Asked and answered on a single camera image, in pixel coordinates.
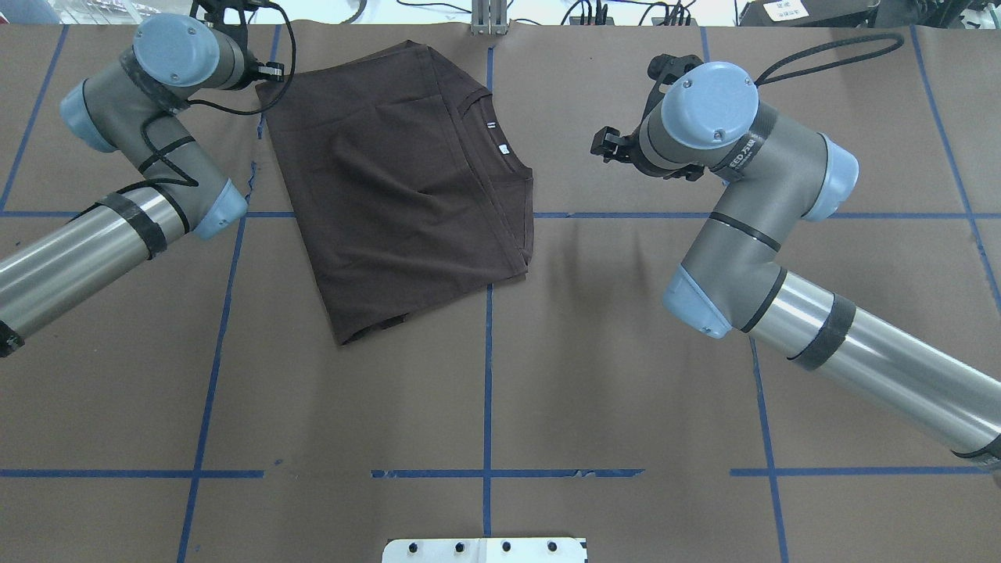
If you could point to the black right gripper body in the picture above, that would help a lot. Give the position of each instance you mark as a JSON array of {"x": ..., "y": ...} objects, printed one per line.
[{"x": 643, "y": 159}]

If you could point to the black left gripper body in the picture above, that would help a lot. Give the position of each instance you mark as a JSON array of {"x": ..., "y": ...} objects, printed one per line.
[{"x": 252, "y": 77}]

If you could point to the dark brown t-shirt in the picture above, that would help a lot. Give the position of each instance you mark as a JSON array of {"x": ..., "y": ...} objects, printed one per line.
[{"x": 405, "y": 188}]

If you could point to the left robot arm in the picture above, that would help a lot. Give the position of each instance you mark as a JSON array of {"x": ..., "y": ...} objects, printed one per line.
[{"x": 132, "y": 107}]

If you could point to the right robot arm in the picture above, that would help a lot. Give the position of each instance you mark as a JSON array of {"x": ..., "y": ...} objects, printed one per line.
[{"x": 707, "y": 118}]

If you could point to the orange black power strip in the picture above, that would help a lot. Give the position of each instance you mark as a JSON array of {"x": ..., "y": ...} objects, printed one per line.
[{"x": 588, "y": 14}]

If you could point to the black box with label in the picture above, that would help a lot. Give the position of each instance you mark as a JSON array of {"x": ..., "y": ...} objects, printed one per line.
[{"x": 819, "y": 14}]

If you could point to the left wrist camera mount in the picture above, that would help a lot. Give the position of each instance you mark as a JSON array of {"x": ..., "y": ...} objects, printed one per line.
[{"x": 228, "y": 17}]

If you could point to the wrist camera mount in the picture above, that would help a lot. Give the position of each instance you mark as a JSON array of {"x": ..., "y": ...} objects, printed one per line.
[
  {"x": 228, "y": 17},
  {"x": 665, "y": 70}
]

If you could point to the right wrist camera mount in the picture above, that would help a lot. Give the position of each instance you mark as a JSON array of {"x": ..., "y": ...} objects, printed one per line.
[{"x": 665, "y": 70}]

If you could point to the aluminium frame post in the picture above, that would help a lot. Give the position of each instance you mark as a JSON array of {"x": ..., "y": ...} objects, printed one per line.
[{"x": 489, "y": 17}]

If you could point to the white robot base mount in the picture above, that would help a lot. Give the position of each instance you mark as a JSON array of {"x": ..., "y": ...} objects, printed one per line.
[{"x": 487, "y": 549}]

